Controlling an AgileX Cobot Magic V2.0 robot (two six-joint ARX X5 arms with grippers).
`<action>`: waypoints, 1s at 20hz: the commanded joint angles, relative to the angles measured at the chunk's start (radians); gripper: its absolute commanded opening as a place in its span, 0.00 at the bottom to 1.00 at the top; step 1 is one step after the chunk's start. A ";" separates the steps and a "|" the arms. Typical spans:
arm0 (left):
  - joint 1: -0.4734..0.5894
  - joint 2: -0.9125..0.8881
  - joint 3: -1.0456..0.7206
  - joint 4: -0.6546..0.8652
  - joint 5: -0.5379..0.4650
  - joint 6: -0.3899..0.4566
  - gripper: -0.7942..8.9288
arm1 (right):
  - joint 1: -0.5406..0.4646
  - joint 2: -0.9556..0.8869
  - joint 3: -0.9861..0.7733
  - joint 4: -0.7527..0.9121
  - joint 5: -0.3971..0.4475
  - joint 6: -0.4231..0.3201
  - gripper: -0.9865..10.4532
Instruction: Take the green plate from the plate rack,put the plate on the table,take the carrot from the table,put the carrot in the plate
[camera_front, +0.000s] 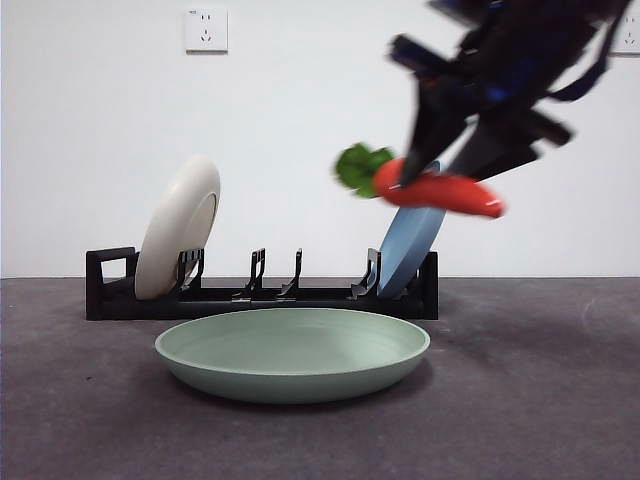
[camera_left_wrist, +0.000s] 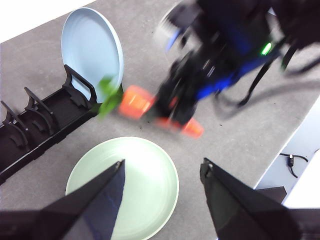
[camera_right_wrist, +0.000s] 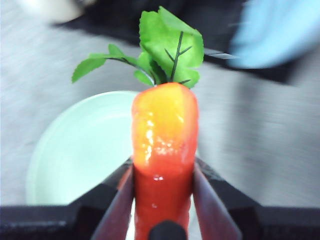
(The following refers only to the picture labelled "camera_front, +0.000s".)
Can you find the blue plate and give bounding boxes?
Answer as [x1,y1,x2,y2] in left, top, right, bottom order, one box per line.
[377,160,449,299]

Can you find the light green plate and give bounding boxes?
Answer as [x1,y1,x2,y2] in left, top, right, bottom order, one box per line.
[153,307,431,406]

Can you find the orange carrot with green leaves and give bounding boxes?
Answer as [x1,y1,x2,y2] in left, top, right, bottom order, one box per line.
[333,142,508,221]

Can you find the cream white plate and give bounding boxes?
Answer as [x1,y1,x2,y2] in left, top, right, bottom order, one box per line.
[134,153,222,302]

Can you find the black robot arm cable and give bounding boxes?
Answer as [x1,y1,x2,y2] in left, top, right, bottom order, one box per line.
[544,14,622,104]

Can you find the black plate rack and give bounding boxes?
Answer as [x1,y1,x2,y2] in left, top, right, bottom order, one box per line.
[85,246,440,322]

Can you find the white wall socket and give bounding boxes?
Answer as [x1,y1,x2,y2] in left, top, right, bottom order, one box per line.
[612,12,640,55]
[184,8,229,55]

